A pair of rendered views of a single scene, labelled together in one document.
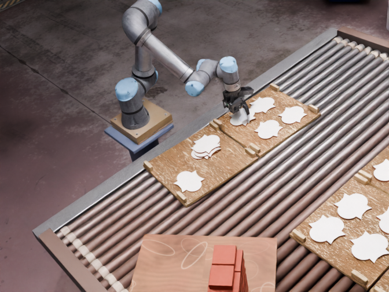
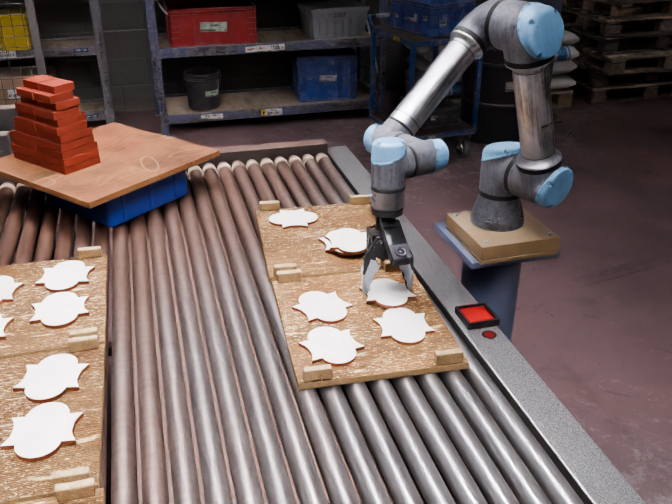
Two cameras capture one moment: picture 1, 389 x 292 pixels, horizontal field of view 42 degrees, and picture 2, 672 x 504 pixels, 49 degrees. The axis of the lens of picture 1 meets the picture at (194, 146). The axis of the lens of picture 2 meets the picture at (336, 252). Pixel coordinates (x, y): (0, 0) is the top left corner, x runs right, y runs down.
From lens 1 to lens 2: 296 cm
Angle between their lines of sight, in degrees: 85
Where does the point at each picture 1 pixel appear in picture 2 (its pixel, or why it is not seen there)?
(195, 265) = (136, 161)
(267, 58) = not seen: outside the picture
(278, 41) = not seen: outside the picture
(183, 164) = (336, 224)
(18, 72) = not seen: outside the picture
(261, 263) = (77, 187)
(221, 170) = (283, 244)
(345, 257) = (13, 274)
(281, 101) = (395, 354)
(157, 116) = (488, 236)
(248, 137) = (328, 284)
